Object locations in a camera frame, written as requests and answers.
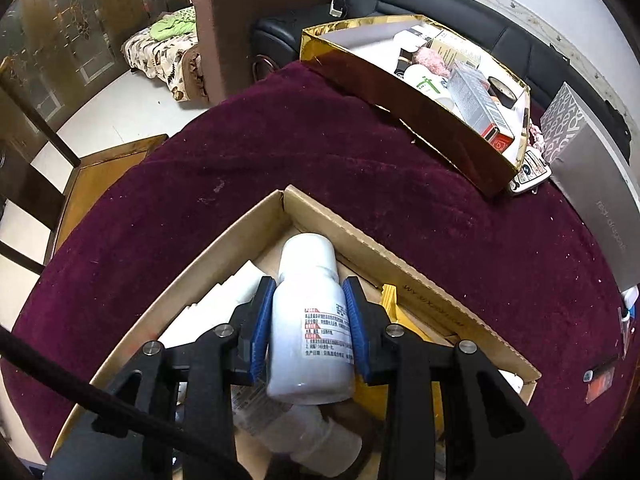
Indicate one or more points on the small white pill bottle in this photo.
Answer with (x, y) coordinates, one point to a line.
(310, 300)

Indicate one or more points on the white plug adapter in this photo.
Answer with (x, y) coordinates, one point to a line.
(631, 300)

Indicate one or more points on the shallow cardboard box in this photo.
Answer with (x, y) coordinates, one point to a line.
(350, 240)

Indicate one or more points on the dark wooden chair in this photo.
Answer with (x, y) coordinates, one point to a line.
(100, 170)

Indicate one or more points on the yellow snack packet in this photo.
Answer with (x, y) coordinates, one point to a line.
(395, 305)

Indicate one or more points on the red small carton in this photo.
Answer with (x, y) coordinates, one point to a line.
(500, 142)

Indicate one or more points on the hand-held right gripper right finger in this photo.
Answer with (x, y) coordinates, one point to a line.
(356, 340)

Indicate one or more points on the long grey cardboard box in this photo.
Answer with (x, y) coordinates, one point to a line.
(595, 185)

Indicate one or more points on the gold gift box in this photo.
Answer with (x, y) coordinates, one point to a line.
(400, 95)

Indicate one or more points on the clear case red insert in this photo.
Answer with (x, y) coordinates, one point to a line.
(600, 382)

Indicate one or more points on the green cloth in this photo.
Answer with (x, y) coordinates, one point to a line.
(172, 25)

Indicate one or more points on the black round tin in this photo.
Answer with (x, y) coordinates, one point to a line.
(502, 92)

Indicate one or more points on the pink fluffy ball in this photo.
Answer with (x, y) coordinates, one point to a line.
(432, 60)

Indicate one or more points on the white packet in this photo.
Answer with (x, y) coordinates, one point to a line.
(220, 300)

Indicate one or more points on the beige small box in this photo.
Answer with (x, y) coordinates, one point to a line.
(452, 47)

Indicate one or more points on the floral blanket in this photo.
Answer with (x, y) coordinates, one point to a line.
(150, 55)

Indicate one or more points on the grey carton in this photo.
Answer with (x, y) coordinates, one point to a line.
(470, 92)

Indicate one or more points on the brown armchair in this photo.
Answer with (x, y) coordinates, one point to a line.
(240, 20)

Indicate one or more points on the white small box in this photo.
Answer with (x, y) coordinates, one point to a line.
(412, 40)

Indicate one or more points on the white cup green print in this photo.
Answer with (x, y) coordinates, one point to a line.
(425, 82)

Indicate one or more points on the white remote control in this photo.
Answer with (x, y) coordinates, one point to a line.
(531, 170)

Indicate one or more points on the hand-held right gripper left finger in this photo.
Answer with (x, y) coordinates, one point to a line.
(261, 340)

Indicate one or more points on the large white bottle green label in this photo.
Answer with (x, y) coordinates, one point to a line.
(300, 440)

